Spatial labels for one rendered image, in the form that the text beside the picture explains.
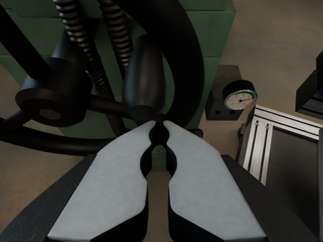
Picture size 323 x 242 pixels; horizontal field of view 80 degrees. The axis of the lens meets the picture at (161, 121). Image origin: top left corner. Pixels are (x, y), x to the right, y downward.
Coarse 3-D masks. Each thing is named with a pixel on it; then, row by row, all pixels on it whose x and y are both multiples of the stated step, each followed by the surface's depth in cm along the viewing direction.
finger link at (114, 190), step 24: (120, 144) 10; (144, 144) 10; (96, 168) 8; (120, 168) 8; (144, 168) 9; (96, 192) 7; (120, 192) 7; (144, 192) 7; (72, 216) 6; (96, 216) 6; (120, 216) 6; (144, 216) 7; (72, 240) 6; (96, 240) 6; (120, 240) 6
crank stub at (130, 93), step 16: (144, 48) 12; (128, 64) 11; (144, 64) 11; (160, 64) 11; (128, 80) 10; (144, 80) 10; (160, 80) 10; (128, 96) 10; (144, 96) 10; (160, 96) 10; (128, 112) 10; (144, 112) 10
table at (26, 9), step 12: (12, 0) 20; (24, 0) 20; (36, 0) 20; (48, 0) 20; (84, 0) 20; (96, 0) 20; (180, 0) 20; (24, 12) 21; (36, 12) 21; (48, 12) 21; (84, 12) 21; (96, 12) 21
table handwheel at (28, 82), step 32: (128, 0) 11; (160, 0) 11; (0, 32) 13; (64, 32) 22; (96, 32) 26; (160, 32) 12; (192, 32) 13; (32, 64) 15; (64, 64) 18; (192, 64) 15; (32, 96) 16; (64, 96) 17; (96, 96) 20; (192, 96) 18; (0, 128) 24
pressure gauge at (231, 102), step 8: (240, 80) 37; (224, 88) 39; (232, 88) 37; (240, 88) 36; (248, 88) 36; (224, 96) 38; (232, 96) 37; (240, 96) 37; (248, 96) 37; (256, 96) 37; (224, 104) 39; (232, 104) 39; (240, 104) 39; (248, 104) 39
